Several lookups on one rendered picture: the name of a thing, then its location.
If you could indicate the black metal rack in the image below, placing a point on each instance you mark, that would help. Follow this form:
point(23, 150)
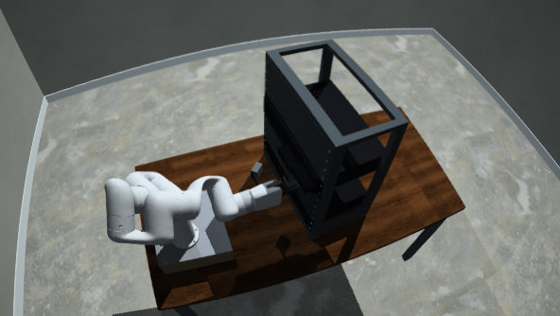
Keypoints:
point(315, 150)

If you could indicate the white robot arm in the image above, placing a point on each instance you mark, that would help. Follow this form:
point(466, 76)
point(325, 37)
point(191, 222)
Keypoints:
point(167, 214)

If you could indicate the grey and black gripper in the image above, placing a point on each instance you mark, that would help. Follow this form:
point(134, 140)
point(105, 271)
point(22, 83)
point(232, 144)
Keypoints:
point(270, 194)

